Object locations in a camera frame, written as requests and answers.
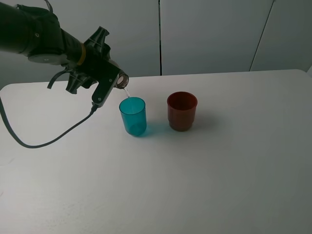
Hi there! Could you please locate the translucent teal plastic cup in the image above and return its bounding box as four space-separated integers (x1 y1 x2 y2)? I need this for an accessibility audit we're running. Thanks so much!
119 97 147 137

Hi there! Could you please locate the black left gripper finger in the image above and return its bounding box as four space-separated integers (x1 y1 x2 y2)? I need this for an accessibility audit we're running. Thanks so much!
84 26 110 49
65 70 97 95

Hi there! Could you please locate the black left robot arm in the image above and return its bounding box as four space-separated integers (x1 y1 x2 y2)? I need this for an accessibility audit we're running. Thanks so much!
0 3 120 94

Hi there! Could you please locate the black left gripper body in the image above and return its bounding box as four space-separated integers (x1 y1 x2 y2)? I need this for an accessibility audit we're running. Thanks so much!
65 41 110 78

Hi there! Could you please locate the red plastic cup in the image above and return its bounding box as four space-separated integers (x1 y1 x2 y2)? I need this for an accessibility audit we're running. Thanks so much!
167 91 198 132

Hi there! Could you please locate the transparent brown plastic bottle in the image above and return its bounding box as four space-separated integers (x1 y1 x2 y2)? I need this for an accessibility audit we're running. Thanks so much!
115 73 129 89

